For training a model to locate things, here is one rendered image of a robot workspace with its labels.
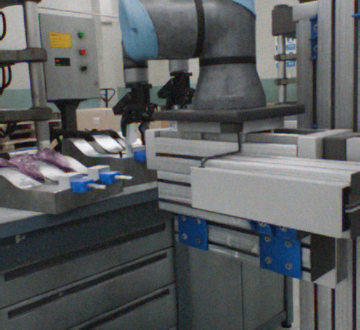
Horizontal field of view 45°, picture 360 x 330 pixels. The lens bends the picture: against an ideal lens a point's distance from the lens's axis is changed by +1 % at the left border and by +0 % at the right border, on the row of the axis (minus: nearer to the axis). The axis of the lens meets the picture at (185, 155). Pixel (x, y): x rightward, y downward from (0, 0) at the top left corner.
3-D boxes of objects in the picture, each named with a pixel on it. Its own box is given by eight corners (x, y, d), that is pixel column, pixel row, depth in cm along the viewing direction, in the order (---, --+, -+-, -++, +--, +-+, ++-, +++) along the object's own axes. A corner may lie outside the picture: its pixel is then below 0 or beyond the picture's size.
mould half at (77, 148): (186, 173, 148) (185, 134, 146) (124, 187, 130) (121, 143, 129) (106, 162, 184) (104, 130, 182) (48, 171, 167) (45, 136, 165)
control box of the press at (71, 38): (118, 295, 236) (98, 16, 215) (67, 318, 215) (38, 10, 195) (96, 284, 252) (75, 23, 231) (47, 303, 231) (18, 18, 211)
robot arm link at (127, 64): (120, 29, 123) (119, 33, 132) (124, 68, 125) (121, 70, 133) (149, 28, 125) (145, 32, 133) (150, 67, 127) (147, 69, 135)
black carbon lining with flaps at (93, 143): (161, 155, 147) (159, 127, 146) (122, 161, 137) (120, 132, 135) (104, 148, 173) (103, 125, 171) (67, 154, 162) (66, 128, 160)
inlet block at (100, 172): (138, 186, 117) (137, 167, 117) (127, 190, 113) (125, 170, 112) (100, 184, 124) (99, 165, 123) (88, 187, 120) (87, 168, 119)
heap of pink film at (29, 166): (83, 171, 128) (80, 144, 127) (35, 183, 113) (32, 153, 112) (22, 168, 141) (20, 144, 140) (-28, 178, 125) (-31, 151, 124)
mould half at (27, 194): (123, 191, 126) (120, 153, 124) (56, 214, 104) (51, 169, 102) (7, 181, 151) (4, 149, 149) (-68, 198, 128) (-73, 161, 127)
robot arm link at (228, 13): (267, 55, 83) (265, -19, 81) (198, 57, 80) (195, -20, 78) (244, 60, 95) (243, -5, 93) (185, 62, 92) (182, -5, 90)
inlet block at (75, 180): (112, 195, 108) (111, 174, 107) (100, 200, 104) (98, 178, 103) (74, 192, 115) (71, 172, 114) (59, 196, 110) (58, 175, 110)
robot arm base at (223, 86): (280, 105, 89) (280, 55, 88) (234, 109, 79) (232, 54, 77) (224, 106, 100) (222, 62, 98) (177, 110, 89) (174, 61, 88)
